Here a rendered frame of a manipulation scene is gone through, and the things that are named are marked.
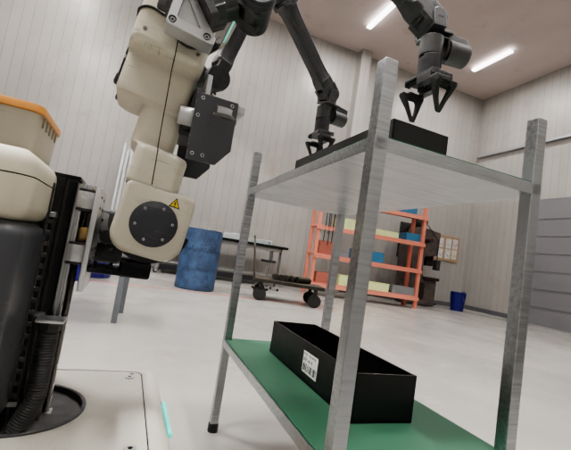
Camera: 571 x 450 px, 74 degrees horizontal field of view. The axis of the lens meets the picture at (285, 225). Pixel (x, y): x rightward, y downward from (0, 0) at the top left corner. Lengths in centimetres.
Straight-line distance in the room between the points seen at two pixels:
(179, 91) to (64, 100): 896
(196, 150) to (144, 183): 14
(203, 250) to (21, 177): 519
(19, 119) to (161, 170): 29
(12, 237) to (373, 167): 63
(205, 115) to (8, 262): 49
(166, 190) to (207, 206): 855
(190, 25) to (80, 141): 884
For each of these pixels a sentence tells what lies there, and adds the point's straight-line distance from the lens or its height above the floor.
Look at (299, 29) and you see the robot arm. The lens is 149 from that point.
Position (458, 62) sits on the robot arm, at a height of 125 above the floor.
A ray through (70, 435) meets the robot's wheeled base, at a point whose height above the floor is 28.
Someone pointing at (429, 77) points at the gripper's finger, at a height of 117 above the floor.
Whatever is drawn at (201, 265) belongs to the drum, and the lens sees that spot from 589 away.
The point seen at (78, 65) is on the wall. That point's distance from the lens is 1016.
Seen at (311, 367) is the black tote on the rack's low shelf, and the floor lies 40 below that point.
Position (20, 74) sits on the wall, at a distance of 1024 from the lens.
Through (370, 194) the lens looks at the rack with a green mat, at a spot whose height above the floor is 83.
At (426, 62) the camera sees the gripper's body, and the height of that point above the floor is 122.
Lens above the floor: 70
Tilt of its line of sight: 5 degrees up
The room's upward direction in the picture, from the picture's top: 9 degrees clockwise
